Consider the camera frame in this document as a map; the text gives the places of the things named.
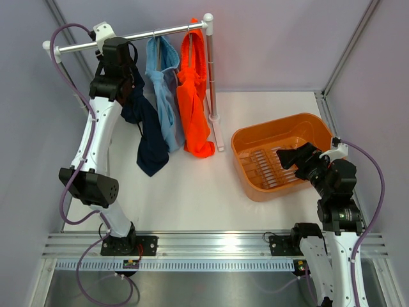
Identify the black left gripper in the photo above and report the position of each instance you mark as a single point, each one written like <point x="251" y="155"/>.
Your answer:
<point x="130" y="65"/>

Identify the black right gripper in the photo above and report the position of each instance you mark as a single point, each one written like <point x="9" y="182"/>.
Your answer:
<point x="303" y="157"/>

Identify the light blue shorts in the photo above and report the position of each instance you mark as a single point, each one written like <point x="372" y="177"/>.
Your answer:
<point x="165" y="83"/>

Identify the navy blue shorts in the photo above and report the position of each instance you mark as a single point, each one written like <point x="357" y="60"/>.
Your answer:
<point x="152" y="154"/>

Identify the grey clothes hanger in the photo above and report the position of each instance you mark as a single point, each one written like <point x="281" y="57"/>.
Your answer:
<point x="158" y="52"/>

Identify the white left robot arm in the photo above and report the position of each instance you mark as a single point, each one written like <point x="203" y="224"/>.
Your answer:
<point x="87" y="177"/>

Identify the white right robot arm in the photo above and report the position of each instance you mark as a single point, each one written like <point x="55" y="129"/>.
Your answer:
<point x="329" y="248"/>

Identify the orange shorts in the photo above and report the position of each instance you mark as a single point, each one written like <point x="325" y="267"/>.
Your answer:
<point x="191" y="94"/>

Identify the grey orange-shorts hanger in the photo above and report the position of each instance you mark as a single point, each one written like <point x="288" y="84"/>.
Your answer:
<point x="190" y="48"/>

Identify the silver white clothes rack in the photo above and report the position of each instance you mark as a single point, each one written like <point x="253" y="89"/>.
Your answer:
<point x="206" y="24"/>

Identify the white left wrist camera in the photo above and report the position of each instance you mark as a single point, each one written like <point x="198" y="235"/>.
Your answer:
<point x="103" y="31"/>

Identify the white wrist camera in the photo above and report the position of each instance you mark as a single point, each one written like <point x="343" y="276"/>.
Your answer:
<point x="103" y="31"/>
<point x="338" y="150"/>

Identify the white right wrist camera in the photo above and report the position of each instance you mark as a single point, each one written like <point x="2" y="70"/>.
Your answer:
<point x="338" y="150"/>

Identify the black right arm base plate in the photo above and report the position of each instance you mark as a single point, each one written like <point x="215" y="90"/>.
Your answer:
<point x="282" y="245"/>

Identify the white slotted cable duct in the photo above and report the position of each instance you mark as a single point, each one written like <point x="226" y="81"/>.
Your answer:
<point x="177" y="265"/>

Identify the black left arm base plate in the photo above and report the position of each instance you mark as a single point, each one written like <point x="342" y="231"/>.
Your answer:
<point x="146" y="245"/>

